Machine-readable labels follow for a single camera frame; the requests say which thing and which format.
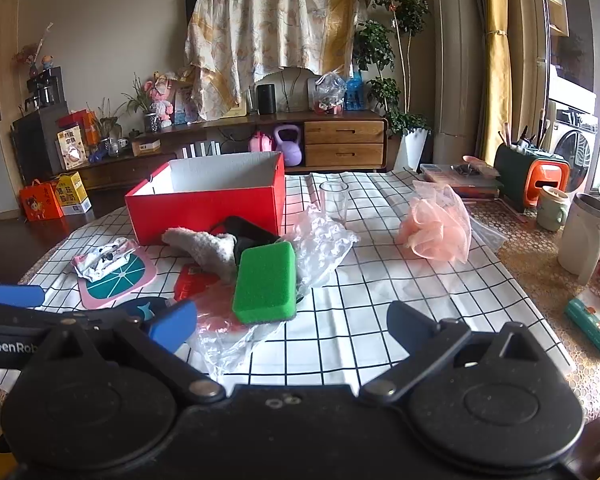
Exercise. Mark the tall potted plant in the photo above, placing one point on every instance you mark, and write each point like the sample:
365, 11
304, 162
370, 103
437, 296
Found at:
383, 43

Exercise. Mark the black cylindrical speaker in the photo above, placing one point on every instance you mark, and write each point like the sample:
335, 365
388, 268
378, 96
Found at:
266, 98

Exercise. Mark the clear bubble wrap bag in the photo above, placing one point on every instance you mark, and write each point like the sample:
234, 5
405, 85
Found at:
320, 244

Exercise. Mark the black mini fridge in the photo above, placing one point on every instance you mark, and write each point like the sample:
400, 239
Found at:
34, 139

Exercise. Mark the clear zip bag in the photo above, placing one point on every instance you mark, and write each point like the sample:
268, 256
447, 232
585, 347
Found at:
493, 239

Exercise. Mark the green sponge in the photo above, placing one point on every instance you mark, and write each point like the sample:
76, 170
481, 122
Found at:
266, 283

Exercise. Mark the blue plastic bottle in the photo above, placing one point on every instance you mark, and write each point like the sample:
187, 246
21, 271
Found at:
354, 97

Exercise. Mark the pink doll figure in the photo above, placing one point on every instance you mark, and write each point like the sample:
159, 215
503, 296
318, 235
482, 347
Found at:
158, 91

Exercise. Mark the white wifi router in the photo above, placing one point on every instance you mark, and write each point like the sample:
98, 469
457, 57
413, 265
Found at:
200, 149

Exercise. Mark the wooden tv cabinet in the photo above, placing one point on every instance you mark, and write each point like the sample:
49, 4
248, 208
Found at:
350, 141

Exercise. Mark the green orange utensil holder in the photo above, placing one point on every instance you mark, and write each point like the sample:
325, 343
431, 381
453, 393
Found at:
523, 173

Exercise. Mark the red cardboard box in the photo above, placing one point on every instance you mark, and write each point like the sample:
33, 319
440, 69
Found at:
201, 192

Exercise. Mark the printed wrapper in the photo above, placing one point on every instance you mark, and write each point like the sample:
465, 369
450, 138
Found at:
100, 261

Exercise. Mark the floral draped sheet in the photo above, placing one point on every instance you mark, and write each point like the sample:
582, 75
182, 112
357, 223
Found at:
233, 44

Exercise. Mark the yellow curtain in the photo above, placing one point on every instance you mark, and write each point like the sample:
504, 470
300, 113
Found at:
498, 76

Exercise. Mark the printed snack box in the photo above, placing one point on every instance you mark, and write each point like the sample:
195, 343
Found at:
71, 148

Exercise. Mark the red foil packet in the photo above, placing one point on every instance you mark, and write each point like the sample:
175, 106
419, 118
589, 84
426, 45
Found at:
192, 281

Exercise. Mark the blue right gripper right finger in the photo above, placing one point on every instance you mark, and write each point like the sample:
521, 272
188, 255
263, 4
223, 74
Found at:
409, 327

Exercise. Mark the purple kettlebell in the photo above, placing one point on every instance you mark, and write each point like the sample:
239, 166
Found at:
290, 149

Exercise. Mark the plastic bag of snacks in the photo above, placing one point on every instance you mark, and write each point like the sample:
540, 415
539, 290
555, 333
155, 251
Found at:
329, 93

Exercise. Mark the pink mesh bath pouf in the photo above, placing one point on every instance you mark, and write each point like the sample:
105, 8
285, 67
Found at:
437, 225

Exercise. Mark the round navy whale mat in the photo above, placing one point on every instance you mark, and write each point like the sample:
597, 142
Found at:
144, 307

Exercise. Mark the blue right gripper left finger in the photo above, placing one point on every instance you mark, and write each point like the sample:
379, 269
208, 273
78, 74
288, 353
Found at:
172, 327

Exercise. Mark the white thermos jug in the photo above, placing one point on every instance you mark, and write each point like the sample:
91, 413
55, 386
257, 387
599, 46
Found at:
579, 248

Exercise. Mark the pink small bag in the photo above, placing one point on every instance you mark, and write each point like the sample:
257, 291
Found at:
260, 143

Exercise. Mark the teal small box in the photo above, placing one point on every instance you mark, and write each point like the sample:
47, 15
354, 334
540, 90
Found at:
585, 313

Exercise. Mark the white fluffy cloth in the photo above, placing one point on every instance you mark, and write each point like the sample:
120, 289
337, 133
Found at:
213, 253

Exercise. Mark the pale green mug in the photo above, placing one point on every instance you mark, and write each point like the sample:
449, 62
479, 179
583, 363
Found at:
552, 209

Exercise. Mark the clear drinking glass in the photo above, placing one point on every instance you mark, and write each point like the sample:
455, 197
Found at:
335, 200

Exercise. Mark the orange gift box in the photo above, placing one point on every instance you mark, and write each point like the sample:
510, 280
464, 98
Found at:
40, 202

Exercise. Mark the yellow carton box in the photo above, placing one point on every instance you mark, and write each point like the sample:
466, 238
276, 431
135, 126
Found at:
71, 194

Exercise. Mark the stack of books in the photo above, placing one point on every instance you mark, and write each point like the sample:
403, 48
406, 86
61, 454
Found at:
473, 178

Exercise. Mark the pink teal square coaster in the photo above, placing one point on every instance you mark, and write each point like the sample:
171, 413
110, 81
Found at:
136, 273

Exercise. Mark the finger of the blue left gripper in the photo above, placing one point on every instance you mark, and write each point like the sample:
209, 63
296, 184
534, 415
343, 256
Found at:
21, 296

